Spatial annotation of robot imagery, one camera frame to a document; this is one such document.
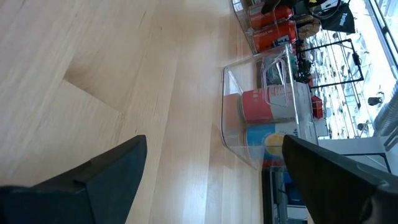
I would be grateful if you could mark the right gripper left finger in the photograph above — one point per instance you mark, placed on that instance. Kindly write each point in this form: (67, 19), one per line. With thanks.
(77, 202)

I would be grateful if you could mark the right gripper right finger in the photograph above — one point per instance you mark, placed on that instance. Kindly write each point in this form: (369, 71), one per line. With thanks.
(335, 193)

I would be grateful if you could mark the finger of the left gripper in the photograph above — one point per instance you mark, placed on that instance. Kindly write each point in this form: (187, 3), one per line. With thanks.
(276, 5)

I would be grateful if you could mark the red soda can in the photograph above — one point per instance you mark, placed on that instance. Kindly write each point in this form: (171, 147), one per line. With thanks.
(270, 19)
(273, 37)

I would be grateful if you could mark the slim blue silver energy can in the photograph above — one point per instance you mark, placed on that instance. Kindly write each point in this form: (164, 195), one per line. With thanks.
(293, 194)

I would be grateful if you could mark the gray ribbed duct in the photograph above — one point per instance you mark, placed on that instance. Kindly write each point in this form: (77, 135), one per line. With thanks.
(387, 115)

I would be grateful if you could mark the black thin frame stand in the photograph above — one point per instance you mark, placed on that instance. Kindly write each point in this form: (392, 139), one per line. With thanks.
(357, 59)

